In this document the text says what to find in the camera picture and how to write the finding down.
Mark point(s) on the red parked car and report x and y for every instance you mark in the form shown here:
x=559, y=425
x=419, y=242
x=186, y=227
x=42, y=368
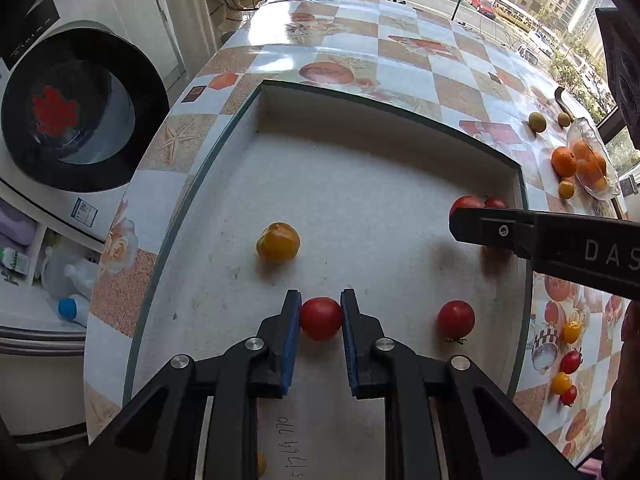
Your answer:
x=482, y=4

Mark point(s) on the purple cloth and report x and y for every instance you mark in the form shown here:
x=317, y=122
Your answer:
x=12, y=225

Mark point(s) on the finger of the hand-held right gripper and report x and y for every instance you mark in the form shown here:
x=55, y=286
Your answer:
x=490, y=230

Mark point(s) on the white washing machine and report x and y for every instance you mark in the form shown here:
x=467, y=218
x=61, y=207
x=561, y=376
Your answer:
x=85, y=110

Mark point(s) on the blue cap bottle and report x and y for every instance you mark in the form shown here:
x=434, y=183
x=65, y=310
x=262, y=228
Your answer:
x=72, y=307

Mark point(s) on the white cabinet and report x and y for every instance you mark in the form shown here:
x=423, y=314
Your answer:
x=40, y=385

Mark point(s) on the glass bowl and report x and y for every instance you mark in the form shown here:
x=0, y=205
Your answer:
x=575, y=130

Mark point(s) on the checkered printed tablecloth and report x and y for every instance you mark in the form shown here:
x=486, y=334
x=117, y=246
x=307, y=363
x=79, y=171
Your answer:
x=400, y=70

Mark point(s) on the white tray with green rim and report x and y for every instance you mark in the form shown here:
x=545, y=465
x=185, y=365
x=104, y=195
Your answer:
x=350, y=185

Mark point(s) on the white plastic jug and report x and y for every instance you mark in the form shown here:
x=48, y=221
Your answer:
x=57, y=270

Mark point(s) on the orange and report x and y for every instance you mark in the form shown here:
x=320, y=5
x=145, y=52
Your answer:
x=581, y=149
x=600, y=183
x=596, y=165
x=563, y=161

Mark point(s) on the brown paper bag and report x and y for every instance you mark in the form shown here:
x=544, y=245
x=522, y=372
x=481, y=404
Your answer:
x=235, y=5

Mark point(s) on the green label bottle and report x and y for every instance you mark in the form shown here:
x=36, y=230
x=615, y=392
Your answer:
x=15, y=260

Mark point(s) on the person's right forearm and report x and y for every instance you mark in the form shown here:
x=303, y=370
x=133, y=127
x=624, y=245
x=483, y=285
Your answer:
x=625, y=410

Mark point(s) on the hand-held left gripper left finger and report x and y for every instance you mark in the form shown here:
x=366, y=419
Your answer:
x=291, y=340

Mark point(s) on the yellow cherry tomato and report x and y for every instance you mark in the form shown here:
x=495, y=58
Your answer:
x=566, y=188
x=278, y=242
x=560, y=383
x=260, y=465
x=571, y=331

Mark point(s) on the white parked car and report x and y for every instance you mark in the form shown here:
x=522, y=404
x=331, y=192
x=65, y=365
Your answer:
x=542, y=40
x=525, y=52

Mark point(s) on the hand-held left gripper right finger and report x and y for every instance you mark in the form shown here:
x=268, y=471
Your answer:
x=350, y=345

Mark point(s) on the red cherry tomato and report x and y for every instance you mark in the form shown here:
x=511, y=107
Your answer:
x=570, y=361
x=321, y=318
x=467, y=202
x=495, y=202
x=568, y=395
x=455, y=319

